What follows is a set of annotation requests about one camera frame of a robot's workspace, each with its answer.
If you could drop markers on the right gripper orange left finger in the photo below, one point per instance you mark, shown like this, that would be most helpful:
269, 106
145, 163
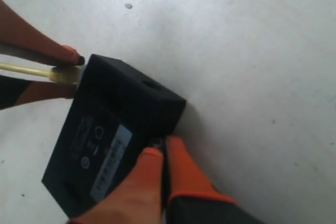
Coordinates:
137, 199

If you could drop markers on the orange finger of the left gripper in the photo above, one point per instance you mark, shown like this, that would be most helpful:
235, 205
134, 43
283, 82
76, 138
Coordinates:
22, 40
16, 92

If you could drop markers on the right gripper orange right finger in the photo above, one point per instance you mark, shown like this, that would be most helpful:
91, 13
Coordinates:
193, 198

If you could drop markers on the small black box device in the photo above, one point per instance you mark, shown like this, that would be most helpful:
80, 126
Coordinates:
116, 111

